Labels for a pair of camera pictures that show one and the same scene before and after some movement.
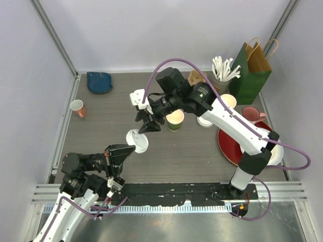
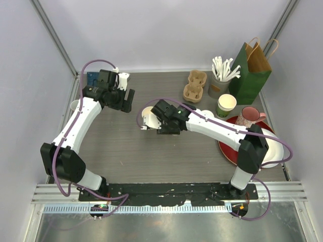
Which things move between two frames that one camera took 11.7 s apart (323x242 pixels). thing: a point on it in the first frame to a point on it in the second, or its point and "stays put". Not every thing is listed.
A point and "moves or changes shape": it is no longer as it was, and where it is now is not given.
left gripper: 114,155 to 126,106
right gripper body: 164,106 to 166,129
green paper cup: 141,144 moves or changes shape
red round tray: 229,149 stays put
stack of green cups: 229,100 stays put
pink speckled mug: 252,115 stays put
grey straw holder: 222,87 stays put
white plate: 277,155 stays put
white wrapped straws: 222,70 stays put
